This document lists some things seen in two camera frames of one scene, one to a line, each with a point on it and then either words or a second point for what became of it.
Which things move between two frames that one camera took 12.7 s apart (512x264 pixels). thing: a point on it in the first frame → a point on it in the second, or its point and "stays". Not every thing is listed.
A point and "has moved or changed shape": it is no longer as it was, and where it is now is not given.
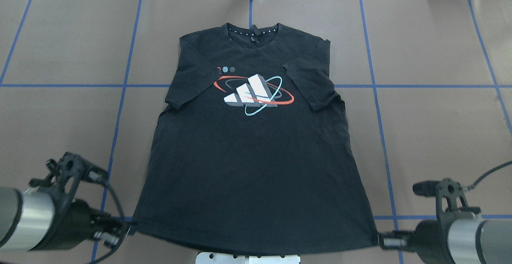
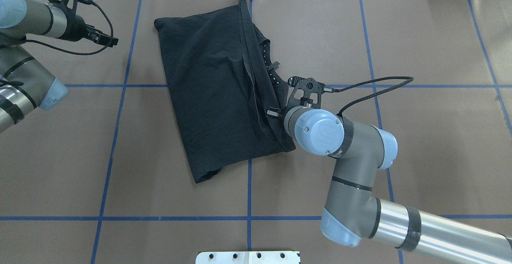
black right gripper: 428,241 → 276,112
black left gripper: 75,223 → 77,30
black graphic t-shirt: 251,155 has moved or changed shape
